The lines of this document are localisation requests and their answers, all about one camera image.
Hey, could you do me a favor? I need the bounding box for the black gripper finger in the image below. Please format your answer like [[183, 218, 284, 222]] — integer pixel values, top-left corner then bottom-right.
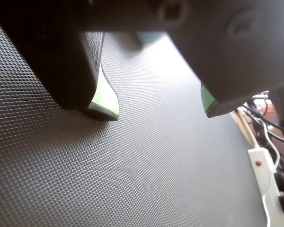
[[0, 0, 120, 122], [160, 0, 284, 118]]

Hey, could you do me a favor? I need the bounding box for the white power strip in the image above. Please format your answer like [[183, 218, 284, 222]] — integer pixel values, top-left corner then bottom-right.
[[248, 146, 284, 227]]

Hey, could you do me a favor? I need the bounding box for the large black textured mat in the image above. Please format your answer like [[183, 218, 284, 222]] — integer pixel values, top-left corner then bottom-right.
[[0, 11, 267, 227]]

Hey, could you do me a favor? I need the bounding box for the black cable bundle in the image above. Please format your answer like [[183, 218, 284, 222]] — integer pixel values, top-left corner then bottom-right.
[[241, 93, 284, 147]]

